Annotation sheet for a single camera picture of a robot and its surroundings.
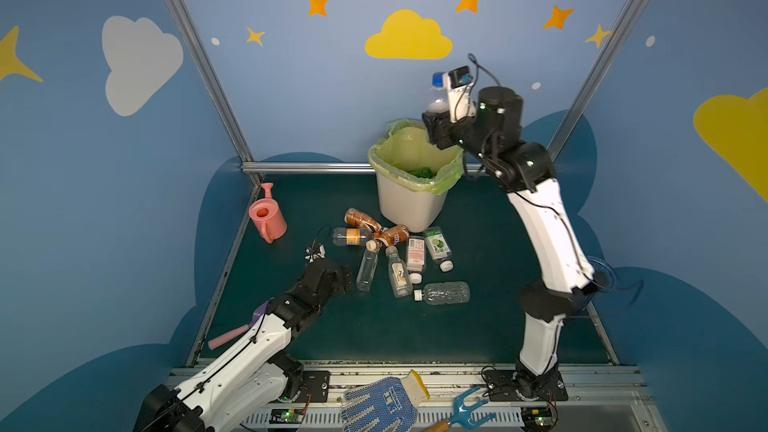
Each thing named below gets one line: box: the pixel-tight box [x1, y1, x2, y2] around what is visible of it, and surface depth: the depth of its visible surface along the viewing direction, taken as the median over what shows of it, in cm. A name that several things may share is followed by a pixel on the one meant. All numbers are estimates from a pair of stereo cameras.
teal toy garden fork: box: [425, 385, 497, 432], surface depth 72 cm
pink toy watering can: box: [248, 182, 288, 244], surface depth 98 cm
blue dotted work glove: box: [341, 369, 430, 432], surface depth 73 cm
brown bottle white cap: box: [366, 225, 409, 251], surface depth 98 cm
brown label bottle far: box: [344, 208, 383, 234], surface depth 105 cm
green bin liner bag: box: [368, 119, 465, 195], surface depth 88 cm
